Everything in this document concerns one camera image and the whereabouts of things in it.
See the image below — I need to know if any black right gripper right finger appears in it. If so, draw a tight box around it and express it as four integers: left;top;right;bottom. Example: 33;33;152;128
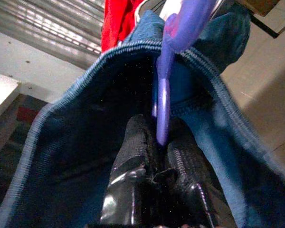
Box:
160;118;238;228

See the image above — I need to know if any chrome and black clothes rack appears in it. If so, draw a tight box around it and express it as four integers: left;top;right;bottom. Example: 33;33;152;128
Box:
210;0;225;17

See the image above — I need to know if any purple clothes hanger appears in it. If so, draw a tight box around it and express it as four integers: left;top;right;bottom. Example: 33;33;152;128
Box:
152;0;217;147

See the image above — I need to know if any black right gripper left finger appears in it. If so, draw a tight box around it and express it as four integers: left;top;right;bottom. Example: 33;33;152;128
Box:
86;114;161;228

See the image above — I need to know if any red garment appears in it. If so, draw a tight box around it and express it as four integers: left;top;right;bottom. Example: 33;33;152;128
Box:
101;0;145;52

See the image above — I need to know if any blue denim garment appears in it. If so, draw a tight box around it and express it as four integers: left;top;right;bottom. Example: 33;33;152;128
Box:
0;3;285;228

